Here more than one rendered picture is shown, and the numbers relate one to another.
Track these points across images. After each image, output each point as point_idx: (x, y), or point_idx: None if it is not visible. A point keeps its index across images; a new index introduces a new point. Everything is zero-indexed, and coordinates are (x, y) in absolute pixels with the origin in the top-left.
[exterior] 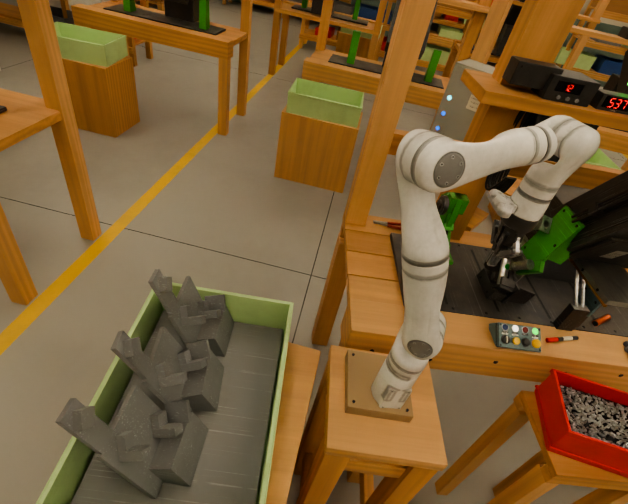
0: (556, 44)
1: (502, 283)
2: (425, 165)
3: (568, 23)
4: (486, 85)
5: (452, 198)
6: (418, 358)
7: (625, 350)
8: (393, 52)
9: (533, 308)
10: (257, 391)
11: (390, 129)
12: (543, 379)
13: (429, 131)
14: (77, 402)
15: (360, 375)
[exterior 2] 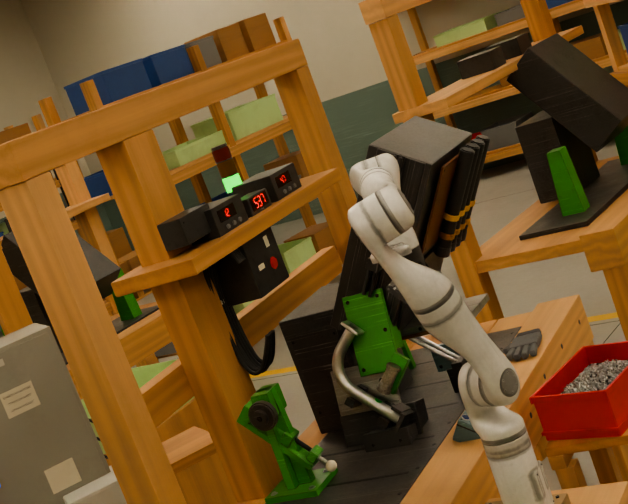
0: (173, 192)
1: (401, 410)
2: (401, 204)
3: (165, 170)
4: (174, 262)
5: (266, 393)
6: (516, 395)
7: (517, 359)
8: (76, 300)
9: (438, 413)
10: None
11: (135, 392)
12: (532, 440)
13: (360, 201)
14: None
15: None
